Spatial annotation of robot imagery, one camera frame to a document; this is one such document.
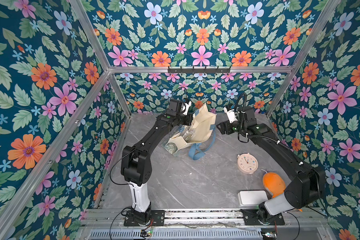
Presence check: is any white rectangular box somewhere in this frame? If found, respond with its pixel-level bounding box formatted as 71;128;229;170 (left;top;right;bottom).
238;190;268;206

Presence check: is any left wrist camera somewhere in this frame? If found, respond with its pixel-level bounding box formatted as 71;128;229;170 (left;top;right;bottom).
181;101;192;116

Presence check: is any orange carrot plush toy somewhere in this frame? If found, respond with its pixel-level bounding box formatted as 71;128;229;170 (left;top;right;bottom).
262;171;287;198

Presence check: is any pink round alarm clock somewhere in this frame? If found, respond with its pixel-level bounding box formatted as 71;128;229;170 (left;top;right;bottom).
237;153;259;175

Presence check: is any clear plastic zip bag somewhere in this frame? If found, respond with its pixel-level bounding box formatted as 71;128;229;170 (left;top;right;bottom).
163;126;187;156

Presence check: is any cream floral canvas tote bag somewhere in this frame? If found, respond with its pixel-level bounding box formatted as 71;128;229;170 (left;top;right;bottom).
181;104;217;161

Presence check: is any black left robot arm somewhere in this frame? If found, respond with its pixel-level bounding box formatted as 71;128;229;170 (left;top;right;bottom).
121;99;193;225

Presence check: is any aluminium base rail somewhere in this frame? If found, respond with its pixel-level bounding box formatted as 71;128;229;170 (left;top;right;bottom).
76;209;336;240

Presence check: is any black hook rail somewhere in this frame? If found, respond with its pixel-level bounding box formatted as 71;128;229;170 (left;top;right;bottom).
167;66;231;75

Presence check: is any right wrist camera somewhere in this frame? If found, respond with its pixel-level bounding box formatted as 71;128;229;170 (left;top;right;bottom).
224;107;238;124

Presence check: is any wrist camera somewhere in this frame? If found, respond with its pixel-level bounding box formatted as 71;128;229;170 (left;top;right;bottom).
224;107;238;124
181;101;192;116

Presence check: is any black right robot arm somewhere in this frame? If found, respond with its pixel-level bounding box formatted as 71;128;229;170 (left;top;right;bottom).
217;106;326;225

